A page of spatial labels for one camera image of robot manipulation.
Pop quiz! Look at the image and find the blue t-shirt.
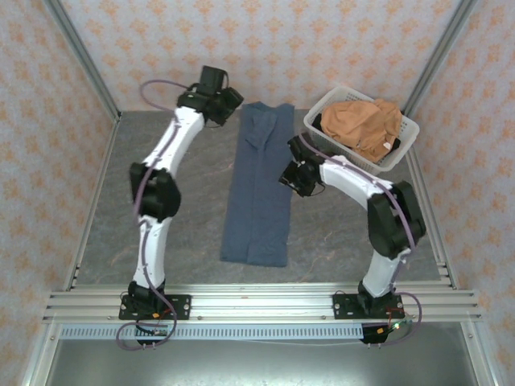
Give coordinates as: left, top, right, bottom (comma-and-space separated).
220, 101, 295, 269

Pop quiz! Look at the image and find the orange t-shirt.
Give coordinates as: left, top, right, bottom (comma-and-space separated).
320, 98, 404, 164

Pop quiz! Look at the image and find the white plastic laundry basket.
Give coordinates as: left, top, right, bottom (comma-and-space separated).
303, 84, 420, 175

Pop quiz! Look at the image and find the black controller board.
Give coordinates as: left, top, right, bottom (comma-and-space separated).
134, 321, 172, 348
361, 319, 415, 347

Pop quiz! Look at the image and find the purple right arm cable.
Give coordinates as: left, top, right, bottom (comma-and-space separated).
299, 134, 422, 347

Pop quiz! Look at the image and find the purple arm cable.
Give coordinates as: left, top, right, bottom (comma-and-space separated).
299, 134, 422, 347
116, 79, 195, 351

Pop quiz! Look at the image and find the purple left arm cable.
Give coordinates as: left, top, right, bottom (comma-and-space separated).
116, 79, 195, 351

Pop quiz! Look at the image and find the aluminium cross rail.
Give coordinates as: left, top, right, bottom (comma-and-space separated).
42, 282, 482, 323

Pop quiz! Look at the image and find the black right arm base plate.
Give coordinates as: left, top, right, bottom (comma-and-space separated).
332, 293, 406, 321

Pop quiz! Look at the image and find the aluminium frame post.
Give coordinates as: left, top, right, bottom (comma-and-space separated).
43, 0, 122, 122
401, 0, 479, 116

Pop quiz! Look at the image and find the aluminium side rail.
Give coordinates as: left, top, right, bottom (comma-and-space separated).
62, 115, 122, 291
403, 151, 459, 290

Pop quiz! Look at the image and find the white slotted cable duct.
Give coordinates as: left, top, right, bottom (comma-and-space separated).
59, 324, 365, 341

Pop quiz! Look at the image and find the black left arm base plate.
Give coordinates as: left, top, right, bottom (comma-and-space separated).
118, 294, 192, 321

